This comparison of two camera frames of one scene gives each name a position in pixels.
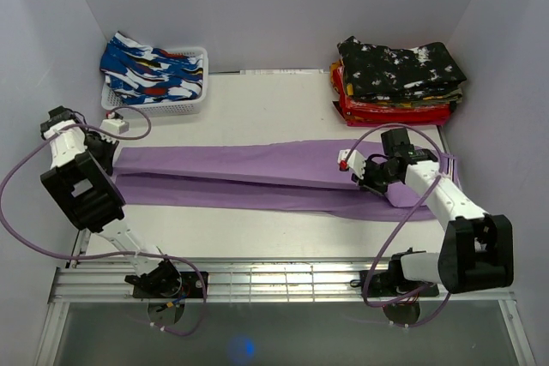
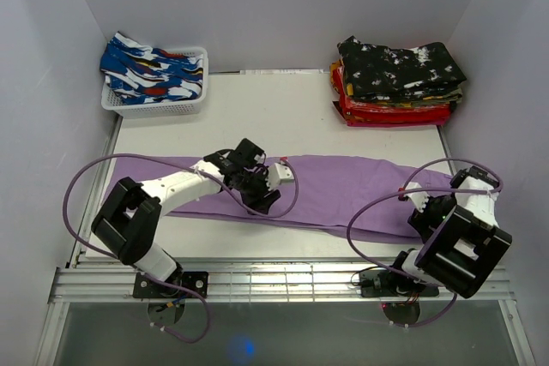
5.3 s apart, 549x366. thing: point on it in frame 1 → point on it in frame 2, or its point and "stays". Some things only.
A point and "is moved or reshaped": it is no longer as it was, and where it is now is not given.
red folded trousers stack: x=358 y=113 stays
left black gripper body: x=101 y=148 → x=252 y=187
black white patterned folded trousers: x=375 y=72 stays
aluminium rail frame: x=249 y=280 stays
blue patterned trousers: x=136 y=74 stays
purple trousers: x=284 y=177 is moved or reshaped
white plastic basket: x=165 y=109 stays
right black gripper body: x=377 y=177 → x=435 y=212
